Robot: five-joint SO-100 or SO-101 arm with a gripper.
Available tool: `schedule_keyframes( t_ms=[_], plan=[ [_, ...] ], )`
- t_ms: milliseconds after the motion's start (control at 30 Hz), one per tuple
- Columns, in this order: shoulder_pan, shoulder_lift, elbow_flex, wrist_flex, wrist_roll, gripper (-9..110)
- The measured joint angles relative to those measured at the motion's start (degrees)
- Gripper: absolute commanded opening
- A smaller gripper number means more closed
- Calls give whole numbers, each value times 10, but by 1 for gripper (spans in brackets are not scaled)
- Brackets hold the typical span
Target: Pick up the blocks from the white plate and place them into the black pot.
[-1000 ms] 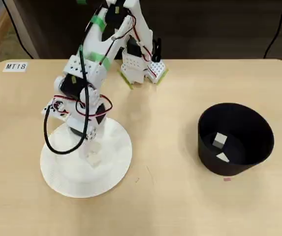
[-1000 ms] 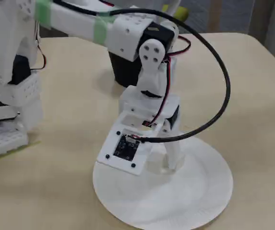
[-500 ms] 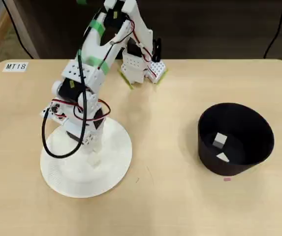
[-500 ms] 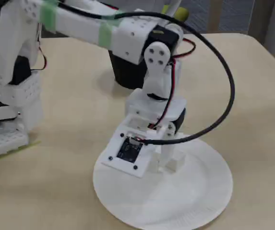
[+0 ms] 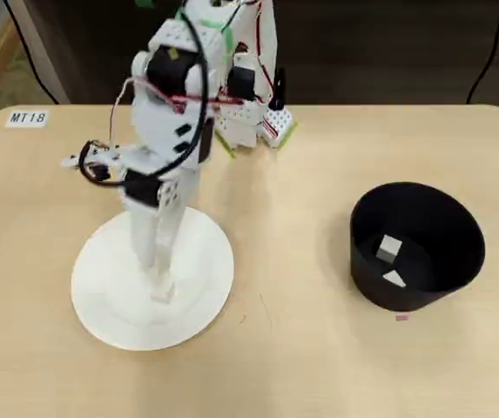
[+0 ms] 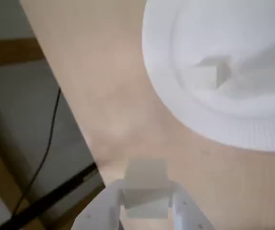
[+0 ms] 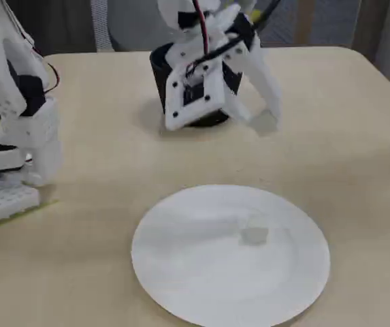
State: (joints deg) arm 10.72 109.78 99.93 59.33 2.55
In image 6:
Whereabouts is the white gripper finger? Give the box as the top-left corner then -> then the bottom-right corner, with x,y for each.
168,183 -> 215,230
73,179 -> 126,230

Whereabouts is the white cube block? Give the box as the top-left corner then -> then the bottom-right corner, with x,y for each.
123,158 -> 173,219
178,56 -> 233,93

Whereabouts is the white paper plate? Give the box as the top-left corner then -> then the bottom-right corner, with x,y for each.
141,0 -> 275,153

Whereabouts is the black bar with white print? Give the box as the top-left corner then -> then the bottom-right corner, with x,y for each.
0,162 -> 105,230

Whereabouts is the thin black floor cable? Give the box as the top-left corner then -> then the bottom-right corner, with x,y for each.
9,88 -> 62,219

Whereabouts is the wooden frame partition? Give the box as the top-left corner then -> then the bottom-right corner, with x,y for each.
0,38 -> 80,230

